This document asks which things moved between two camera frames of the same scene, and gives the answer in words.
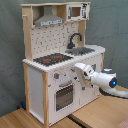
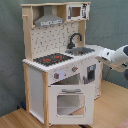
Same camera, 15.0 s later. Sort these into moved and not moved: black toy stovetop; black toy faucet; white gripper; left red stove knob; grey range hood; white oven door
Moved: white oven door; white gripper
Not moved: left red stove knob; black toy faucet; black toy stovetop; grey range hood
